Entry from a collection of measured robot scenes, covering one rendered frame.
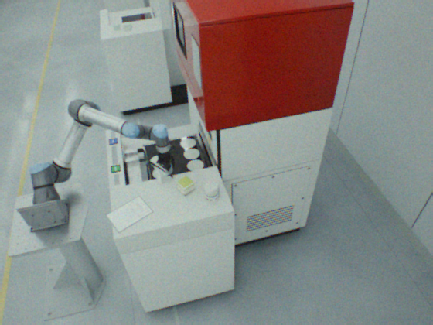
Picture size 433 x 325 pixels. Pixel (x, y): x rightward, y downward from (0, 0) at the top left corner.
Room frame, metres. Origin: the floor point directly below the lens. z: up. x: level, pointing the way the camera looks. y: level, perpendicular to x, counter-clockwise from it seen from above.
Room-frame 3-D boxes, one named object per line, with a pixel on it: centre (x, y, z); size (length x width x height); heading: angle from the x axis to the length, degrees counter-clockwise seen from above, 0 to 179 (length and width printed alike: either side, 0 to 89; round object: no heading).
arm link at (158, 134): (1.46, 0.25, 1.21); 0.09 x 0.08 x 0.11; 68
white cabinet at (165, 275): (1.51, 0.30, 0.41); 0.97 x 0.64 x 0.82; 12
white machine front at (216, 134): (1.85, 0.04, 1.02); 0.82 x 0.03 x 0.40; 12
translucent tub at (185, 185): (1.27, 0.14, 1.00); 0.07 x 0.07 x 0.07; 39
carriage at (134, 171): (1.54, 0.47, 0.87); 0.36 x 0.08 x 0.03; 12
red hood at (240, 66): (1.91, -0.27, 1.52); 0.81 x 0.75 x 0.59; 12
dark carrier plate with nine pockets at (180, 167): (1.61, 0.21, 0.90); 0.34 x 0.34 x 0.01; 12
